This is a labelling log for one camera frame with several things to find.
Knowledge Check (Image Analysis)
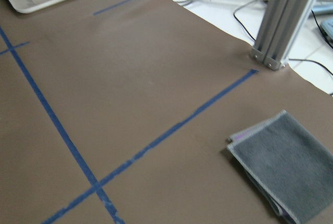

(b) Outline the aluminium frame post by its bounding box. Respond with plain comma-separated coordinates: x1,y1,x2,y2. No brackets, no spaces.
251,0,316,71

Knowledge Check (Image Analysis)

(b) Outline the grey folded cloth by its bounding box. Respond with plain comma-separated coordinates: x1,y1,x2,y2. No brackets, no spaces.
227,110,332,223

